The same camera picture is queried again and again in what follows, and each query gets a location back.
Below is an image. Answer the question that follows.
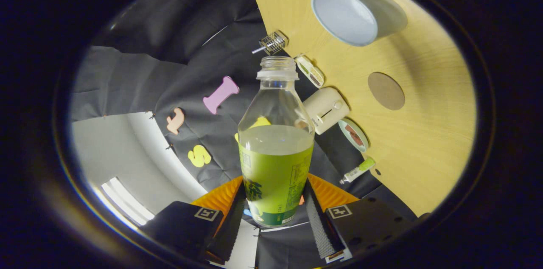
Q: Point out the pale green plate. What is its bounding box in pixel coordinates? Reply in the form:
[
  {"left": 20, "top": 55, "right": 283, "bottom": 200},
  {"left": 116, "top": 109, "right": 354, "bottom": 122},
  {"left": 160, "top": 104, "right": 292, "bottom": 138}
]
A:
[{"left": 338, "top": 118, "right": 369, "bottom": 153}]

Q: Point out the white toaster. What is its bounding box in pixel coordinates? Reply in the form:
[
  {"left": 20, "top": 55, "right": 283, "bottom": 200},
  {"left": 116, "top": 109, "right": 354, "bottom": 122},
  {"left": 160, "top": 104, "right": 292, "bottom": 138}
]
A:
[{"left": 302, "top": 87, "right": 351, "bottom": 135}]

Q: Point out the white cup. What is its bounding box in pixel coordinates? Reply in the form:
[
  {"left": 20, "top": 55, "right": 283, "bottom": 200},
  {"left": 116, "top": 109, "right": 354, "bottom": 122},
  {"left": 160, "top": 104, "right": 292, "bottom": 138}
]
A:
[{"left": 311, "top": 0, "right": 409, "bottom": 47}]

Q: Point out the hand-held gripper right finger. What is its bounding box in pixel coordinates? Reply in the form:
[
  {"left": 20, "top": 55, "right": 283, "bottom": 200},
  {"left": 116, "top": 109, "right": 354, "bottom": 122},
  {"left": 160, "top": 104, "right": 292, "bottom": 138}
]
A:
[{"left": 303, "top": 174, "right": 418, "bottom": 264}]

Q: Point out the small white green bottle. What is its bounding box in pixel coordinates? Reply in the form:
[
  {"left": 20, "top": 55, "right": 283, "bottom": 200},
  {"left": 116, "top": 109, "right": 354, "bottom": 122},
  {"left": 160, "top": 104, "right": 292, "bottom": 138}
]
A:
[{"left": 339, "top": 157, "right": 376, "bottom": 185}]

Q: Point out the wire mesh holder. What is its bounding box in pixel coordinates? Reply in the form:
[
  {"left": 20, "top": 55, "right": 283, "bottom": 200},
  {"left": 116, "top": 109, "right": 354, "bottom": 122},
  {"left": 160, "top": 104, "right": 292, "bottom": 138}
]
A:
[{"left": 259, "top": 31, "right": 290, "bottom": 56}]

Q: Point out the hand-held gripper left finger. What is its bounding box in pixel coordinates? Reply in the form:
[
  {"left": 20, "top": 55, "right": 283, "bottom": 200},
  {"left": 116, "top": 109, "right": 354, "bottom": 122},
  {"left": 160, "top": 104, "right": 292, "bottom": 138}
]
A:
[{"left": 140, "top": 176, "right": 247, "bottom": 263}]

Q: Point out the round brown coaster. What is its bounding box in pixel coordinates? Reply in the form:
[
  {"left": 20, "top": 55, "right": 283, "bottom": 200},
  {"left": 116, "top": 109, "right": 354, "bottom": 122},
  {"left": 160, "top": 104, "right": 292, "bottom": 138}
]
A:
[{"left": 367, "top": 72, "right": 406, "bottom": 111}]

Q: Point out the white divided tray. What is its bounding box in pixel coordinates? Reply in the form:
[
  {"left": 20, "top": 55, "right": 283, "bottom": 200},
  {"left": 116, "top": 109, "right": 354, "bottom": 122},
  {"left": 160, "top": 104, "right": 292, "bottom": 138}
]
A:
[{"left": 295, "top": 54, "right": 325, "bottom": 89}]

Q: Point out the clear juice bottle green label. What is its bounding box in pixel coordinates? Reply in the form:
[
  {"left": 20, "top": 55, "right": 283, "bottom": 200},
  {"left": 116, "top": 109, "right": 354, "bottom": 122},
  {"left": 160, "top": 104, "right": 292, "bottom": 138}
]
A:
[{"left": 238, "top": 56, "right": 316, "bottom": 228}]

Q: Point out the black backdrop cloth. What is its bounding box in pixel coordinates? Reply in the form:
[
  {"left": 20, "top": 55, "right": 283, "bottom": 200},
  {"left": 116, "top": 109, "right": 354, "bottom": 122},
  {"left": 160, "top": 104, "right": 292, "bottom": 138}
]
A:
[{"left": 70, "top": 0, "right": 418, "bottom": 269}]

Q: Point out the wooden table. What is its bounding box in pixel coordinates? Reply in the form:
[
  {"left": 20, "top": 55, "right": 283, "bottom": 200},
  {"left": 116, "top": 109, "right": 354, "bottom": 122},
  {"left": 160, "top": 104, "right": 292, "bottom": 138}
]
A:
[{"left": 240, "top": 0, "right": 476, "bottom": 217}]

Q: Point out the ceiling light panel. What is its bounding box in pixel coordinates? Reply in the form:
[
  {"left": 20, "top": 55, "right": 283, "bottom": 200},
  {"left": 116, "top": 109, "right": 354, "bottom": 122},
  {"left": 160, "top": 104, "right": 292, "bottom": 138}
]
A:
[{"left": 101, "top": 177, "right": 155, "bottom": 227}]

